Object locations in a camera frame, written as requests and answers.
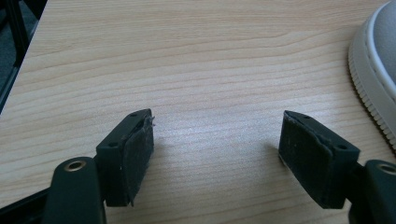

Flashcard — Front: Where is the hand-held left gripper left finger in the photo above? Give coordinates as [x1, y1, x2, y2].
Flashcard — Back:
[95, 108, 155, 208]

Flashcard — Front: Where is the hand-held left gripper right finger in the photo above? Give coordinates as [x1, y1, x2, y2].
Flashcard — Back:
[277, 109, 361, 210]

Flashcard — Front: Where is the grey and white shoe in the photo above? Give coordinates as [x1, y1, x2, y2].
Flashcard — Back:
[347, 0, 396, 143]

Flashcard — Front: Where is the black metal stand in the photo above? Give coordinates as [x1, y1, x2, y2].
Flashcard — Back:
[0, 0, 49, 115]

